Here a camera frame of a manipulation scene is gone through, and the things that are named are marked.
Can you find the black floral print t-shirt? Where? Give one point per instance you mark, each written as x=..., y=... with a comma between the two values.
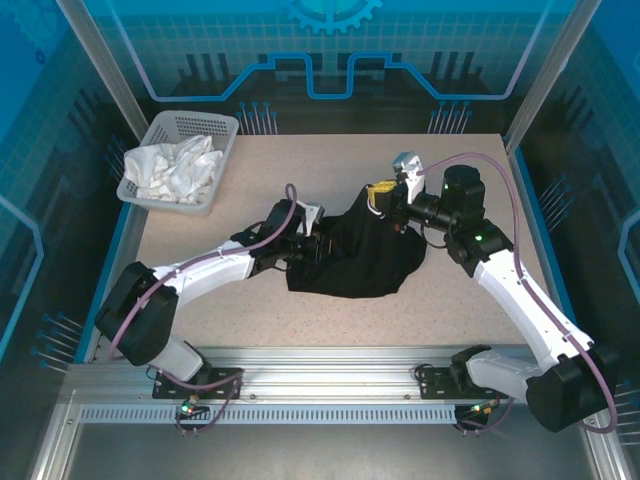
x=360, y=260

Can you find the grey plastic laundry basket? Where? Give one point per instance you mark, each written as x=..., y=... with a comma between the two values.
x=200, y=122

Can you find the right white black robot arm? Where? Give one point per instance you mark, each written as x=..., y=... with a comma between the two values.
x=520, y=300

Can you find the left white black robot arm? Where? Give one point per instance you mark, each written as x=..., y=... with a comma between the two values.
x=210, y=267

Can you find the crumpled white t-shirt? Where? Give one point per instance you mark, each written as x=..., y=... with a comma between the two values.
x=172, y=170

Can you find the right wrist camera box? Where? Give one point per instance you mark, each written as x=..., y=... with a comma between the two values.
x=412, y=172

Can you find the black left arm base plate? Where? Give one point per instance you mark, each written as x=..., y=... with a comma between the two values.
x=225, y=372

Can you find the aluminium mounting rail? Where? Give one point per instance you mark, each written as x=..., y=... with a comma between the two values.
x=360, y=370

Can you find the right aluminium frame post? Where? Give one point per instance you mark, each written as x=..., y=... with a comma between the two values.
x=545, y=75

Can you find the aluminium frame post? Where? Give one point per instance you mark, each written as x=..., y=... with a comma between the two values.
x=115, y=75
x=545, y=75

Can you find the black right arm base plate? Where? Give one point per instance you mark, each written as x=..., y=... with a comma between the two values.
x=435, y=382

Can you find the left aluminium frame post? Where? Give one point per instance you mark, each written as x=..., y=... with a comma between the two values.
x=115, y=75

